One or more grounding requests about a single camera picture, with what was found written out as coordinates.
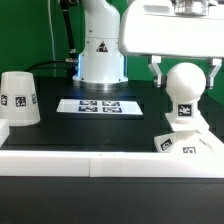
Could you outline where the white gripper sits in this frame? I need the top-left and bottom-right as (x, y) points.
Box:
(119, 0), (224, 89)

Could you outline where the white lamp bulb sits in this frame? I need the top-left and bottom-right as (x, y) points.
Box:
(166, 62), (206, 123)

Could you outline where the white lamp base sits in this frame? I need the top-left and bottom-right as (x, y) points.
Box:
(154, 110), (224, 155)

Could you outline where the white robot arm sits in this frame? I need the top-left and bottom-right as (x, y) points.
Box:
(61, 0), (224, 89)

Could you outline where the white lamp shade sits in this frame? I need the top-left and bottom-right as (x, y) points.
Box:
(0, 71), (40, 126)

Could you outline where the white marker sheet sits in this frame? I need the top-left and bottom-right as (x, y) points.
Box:
(57, 99), (142, 115)

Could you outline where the black cable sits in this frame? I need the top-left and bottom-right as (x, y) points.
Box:
(25, 58), (81, 73)

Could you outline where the white cable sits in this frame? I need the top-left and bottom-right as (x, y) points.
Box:
(47, 0), (57, 62)

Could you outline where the white left fence wall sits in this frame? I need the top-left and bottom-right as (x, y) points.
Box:
(0, 119), (9, 147)

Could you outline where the white fence wall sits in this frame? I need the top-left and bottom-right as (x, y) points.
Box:
(0, 150), (224, 178)
(0, 119), (9, 147)

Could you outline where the white front fence wall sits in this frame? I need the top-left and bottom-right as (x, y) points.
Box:
(0, 150), (224, 178)

